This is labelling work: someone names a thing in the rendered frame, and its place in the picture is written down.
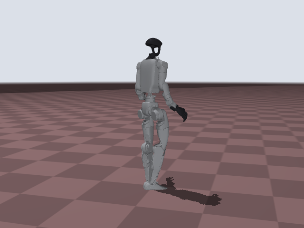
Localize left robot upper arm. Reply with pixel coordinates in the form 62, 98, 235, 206
135, 62, 141, 91

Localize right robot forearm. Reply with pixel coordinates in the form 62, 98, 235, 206
162, 83, 177, 108

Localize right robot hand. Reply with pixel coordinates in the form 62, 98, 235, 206
170, 105, 188, 122

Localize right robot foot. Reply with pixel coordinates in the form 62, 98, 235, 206
144, 182, 167, 190

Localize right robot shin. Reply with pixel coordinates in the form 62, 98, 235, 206
150, 146, 166, 185

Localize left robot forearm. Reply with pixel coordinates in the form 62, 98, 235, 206
135, 90, 146, 100

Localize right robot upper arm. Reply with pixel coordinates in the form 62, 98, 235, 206
157, 60, 168, 91

